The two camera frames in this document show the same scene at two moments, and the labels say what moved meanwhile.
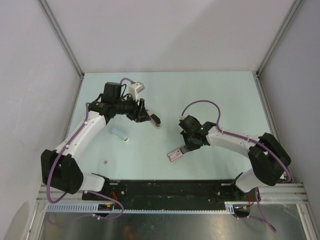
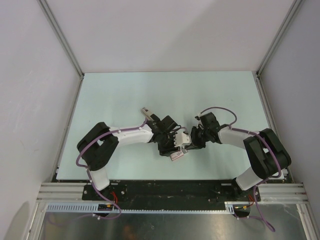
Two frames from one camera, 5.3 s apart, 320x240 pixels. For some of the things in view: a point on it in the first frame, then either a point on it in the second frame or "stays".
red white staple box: [174, 155] stays
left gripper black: [139, 114] → [168, 151]
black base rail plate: [168, 195] stays
